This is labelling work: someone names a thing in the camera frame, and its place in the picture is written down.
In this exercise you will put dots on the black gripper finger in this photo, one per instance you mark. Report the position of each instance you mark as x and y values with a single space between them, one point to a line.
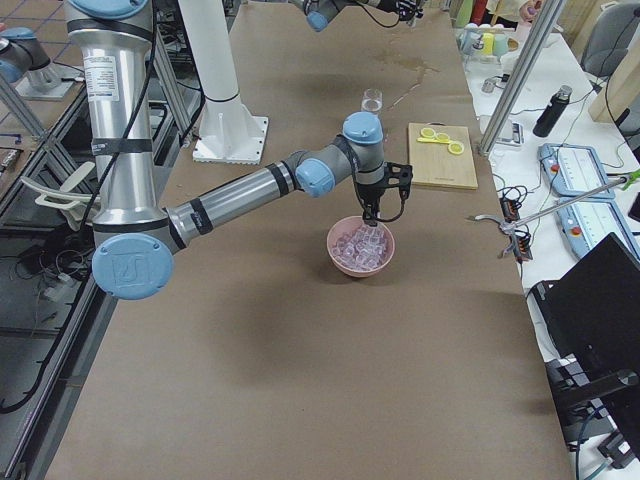
367 214
375 212

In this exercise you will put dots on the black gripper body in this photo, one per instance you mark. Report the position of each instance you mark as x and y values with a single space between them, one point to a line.
403 7
368 192

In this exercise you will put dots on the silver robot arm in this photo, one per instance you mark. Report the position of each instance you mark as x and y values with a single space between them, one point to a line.
136 239
320 13

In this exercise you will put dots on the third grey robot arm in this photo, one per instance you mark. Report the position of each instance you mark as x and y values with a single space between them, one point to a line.
26 65

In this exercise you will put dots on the clear ice cubes pile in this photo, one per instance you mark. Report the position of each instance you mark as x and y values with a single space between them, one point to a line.
363 249

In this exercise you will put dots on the clear wine glass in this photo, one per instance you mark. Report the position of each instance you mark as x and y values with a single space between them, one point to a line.
372 101

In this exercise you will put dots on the pink bowl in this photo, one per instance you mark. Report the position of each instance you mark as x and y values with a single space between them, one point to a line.
348 224

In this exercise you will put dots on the bamboo cutting board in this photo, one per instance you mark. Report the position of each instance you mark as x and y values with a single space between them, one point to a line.
434 166

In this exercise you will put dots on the yellow plastic knife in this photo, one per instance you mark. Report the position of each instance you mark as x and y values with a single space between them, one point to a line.
433 140

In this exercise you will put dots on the lemon slice far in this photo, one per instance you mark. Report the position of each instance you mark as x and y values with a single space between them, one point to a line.
456 148

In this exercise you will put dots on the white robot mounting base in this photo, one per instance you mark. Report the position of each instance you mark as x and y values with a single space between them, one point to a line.
228 132

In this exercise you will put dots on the black water bottle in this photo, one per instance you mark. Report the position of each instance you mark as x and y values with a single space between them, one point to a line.
552 112

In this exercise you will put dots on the blue teach pendant far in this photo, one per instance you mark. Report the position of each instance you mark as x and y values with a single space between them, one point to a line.
571 169

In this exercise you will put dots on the blue teach pendant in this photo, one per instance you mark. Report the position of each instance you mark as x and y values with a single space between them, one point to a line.
585 223
571 169

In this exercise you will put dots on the grey office chair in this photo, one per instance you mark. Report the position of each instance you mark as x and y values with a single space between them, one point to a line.
610 38

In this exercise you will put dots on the blue teach pendant near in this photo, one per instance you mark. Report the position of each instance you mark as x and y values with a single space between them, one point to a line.
585 223

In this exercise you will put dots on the black monitor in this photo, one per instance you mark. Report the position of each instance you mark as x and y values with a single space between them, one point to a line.
592 313

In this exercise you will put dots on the metal reacher grabber tool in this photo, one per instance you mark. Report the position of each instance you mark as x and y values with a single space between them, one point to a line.
508 227

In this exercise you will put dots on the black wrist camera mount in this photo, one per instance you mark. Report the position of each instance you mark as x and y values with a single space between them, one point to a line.
399 176

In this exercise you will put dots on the lemon slice near handle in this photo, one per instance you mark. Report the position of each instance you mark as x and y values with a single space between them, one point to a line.
428 133

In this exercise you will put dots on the aluminium frame post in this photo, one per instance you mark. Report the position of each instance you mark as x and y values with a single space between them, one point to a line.
541 28

